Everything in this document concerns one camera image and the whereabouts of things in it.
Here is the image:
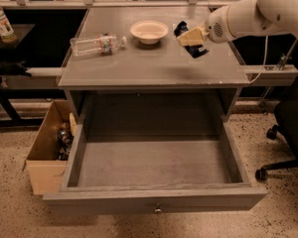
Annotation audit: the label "silver drawer knob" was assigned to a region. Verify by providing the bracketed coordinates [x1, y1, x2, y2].
[154, 206, 163, 214]

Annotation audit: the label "white paper bowl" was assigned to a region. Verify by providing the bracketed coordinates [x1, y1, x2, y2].
[130, 21, 169, 45]

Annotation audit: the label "dark blue rxbar wrapper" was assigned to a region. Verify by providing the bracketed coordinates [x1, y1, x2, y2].
[174, 21, 208, 59]

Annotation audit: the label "items inside cardboard box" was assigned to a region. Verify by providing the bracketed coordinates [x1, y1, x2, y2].
[58, 122, 74, 161]

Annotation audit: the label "clear plastic water bottle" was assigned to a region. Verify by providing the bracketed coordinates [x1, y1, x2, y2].
[70, 34, 127, 57]

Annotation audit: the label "grey cabinet with top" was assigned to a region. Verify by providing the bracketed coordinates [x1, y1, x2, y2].
[58, 6, 251, 122]

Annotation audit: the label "cardboard box on floor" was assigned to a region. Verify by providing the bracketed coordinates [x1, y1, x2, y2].
[26, 100, 75, 195]

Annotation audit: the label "open grey top drawer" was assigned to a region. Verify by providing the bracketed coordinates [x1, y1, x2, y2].
[44, 92, 267, 215]

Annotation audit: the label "green labelled bottle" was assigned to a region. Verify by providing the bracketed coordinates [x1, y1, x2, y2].
[0, 5, 18, 44]

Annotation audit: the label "black side table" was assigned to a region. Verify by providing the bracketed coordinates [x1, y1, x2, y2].
[0, 24, 45, 127]

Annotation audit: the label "white cable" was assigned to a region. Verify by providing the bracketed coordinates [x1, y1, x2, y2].
[248, 35, 269, 85]

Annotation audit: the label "black office chair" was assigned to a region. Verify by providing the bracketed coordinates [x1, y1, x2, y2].
[254, 55, 298, 182]

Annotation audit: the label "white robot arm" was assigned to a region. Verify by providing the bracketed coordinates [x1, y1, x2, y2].
[177, 0, 298, 47]

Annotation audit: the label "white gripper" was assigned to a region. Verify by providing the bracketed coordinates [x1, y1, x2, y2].
[177, 6, 234, 47]

